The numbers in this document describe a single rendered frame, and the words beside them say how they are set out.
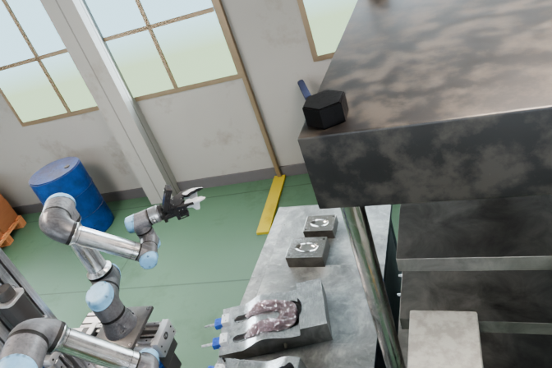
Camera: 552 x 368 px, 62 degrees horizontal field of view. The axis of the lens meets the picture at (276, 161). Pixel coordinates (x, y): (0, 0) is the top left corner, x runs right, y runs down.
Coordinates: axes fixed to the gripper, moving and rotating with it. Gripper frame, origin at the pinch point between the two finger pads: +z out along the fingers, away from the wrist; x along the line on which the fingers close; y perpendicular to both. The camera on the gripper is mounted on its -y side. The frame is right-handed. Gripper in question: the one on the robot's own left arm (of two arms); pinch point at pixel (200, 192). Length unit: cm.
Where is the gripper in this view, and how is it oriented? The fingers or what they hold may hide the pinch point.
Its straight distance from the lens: 204.8
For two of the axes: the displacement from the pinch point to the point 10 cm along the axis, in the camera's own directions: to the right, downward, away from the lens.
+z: 9.3, -3.7, 0.8
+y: 2.5, 7.6, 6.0
